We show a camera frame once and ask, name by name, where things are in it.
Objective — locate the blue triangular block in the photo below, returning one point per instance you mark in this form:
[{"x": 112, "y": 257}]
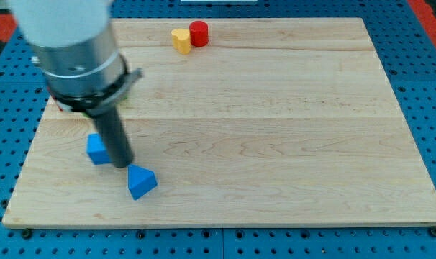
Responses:
[{"x": 140, "y": 181}]

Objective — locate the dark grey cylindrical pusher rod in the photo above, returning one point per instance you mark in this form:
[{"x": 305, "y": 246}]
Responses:
[{"x": 112, "y": 133}]

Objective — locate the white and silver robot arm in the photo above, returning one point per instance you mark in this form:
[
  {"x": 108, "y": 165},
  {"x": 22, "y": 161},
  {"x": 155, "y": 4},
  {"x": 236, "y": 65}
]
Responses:
[{"x": 75, "y": 47}]

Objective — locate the blue cube block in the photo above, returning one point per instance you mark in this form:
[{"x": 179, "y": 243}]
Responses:
[{"x": 96, "y": 150}]

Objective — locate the light wooden board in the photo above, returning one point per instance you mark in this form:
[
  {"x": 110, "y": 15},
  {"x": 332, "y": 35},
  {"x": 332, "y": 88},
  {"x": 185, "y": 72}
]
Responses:
[{"x": 276, "y": 123}]

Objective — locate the yellow heart block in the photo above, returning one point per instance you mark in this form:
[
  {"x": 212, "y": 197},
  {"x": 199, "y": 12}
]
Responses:
[{"x": 181, "y": 40}]

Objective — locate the red cylinder block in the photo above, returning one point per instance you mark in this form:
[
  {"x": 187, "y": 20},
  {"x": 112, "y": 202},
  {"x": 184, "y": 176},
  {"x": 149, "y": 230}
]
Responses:
[{"x": 199, "y": 32}]

